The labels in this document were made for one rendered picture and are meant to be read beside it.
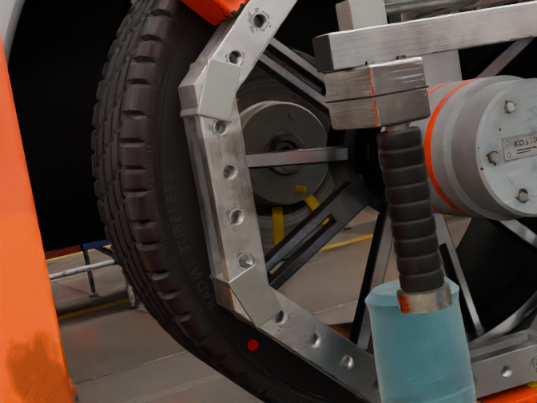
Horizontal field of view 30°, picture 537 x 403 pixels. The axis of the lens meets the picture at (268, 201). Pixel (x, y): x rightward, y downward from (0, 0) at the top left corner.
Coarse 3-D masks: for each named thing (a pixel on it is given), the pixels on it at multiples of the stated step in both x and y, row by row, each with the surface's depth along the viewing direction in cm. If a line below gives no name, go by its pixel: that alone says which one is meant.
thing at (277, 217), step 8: (304, 200) 152; (312, 200) 152; (272, 208) 150; (280, 208) 151; (312, 208) 152; (272, 216) 150; (280, 216) 151; (272, 224) 151; (280, 224) 151; (280, 232) 151; (280, 240) 151
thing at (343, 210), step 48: (288, 48) 110; (480, 48) 136; (528, 48) 127; (336, 144) 115; (336, 192) 114; (384, 192) 119; (288, 240) 111; (384, 240) 115; (480, 240) 138; (528, 240) 122; (480, 288) 130; (528, 288) 122; (480, 336) 118
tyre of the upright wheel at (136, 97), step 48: (144, 0) 116; (144, 48) 103; (192, 48) 104; (96, 96) 122; (144, 96) 102; (96, 144) 119; (144, 144) 103; (96, 192) 122; (144, 192) 103; (192, 192) 104; (144, 240) 104; (192, 240) 105; (144, 288) 114; (192, 288) 105; (192, 336) 106; (240, 336) 107; (240, 384) 109; (288, 384) 109; (336, 384) 111
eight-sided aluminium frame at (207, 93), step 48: (288, 0) 98; (240, 48) 97; (192, 96) 97; (192, 144) 100; (240, 144) 97; (240, 192) 98; (240, 240) 98; (240, 288) 98; (288, 336) 100; (336, 336) 102; (528, 336) 115; (480, 384) 108
